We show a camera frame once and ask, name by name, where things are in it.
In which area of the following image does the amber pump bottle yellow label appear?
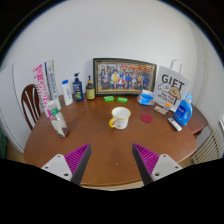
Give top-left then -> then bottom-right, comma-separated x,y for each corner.
85,75 -> 96,101

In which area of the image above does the puzzle cube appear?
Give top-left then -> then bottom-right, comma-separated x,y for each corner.
163,102 -> 173,113

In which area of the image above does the dark blue pump bottle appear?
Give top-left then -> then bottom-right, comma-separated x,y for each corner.
72,72 -> 85,103

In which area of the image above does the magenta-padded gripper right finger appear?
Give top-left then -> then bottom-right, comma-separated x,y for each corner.
131,143 -> 184,186

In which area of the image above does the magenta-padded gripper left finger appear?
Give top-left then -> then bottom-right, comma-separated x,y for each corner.
40,143 -> 92,186

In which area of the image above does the white bottle with blue cap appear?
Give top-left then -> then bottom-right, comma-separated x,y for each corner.
61,79 -> 74,106

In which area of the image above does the flat round red coaster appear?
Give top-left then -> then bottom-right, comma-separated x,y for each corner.
139,113 -> 154,124

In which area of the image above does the blue detergent bottle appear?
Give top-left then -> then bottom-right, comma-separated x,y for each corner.
173,93 -> 194,127

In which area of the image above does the blue tissue pack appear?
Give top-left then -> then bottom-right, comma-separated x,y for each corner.
136,89 -> 155,107

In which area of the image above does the framed group photo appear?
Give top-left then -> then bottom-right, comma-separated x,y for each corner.
92,57 -> 158,97

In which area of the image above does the brown wooden chair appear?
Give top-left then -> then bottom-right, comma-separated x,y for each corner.
20,83 -> 44,131

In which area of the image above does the clear green-labelled drink bottle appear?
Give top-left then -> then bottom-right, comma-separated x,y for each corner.
45,99 -> 70,138

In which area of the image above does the white remote control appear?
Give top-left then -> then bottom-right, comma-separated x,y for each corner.
167,117 -> 183,132

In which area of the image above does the white flat panel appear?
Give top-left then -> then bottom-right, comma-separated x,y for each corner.
0,63 -> 26,154

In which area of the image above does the pink shuttlecock tube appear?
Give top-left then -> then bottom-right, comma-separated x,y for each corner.
32,63 -> 52,114

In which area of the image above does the white mug with yellow handle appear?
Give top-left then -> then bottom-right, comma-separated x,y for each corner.
108,106 -> 132,130

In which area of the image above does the white paper gift bag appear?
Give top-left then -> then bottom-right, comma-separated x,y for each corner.
152,59 -> 190,113

